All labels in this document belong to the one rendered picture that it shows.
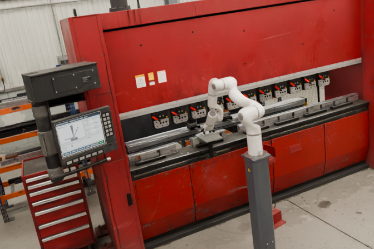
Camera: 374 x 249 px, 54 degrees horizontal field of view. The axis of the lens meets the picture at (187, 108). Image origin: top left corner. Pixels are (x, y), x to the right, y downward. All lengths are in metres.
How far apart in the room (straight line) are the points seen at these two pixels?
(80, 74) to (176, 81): 1.07
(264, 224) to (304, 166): 1.32
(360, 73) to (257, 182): 2.33
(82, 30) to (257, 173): 1.81
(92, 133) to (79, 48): 0.69
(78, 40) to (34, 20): 4.29
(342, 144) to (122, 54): 2.83
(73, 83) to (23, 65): 4.55
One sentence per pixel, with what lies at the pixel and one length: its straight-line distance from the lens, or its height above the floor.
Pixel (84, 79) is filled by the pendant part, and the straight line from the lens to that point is 2.85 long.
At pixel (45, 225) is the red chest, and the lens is 3.86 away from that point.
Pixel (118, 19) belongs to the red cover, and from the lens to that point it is 3.35.
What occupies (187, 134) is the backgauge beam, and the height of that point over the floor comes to 0.94.
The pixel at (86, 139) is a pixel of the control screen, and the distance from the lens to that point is 2.90.
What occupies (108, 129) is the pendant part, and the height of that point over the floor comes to 1.42.
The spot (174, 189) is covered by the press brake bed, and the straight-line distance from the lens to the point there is 3.72.
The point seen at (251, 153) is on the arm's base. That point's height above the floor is 1.04.
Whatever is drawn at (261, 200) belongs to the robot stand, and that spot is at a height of 0.62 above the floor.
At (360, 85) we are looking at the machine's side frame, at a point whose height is 1.06.
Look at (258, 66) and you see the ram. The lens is 3.97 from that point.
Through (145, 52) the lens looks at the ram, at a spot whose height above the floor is 1.91.
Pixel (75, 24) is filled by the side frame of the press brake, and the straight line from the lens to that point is 3.10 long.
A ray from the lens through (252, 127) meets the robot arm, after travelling 2.99.
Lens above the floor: 2.24
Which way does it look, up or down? 15 degrees down
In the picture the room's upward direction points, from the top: 8 degrees counter-clockwise
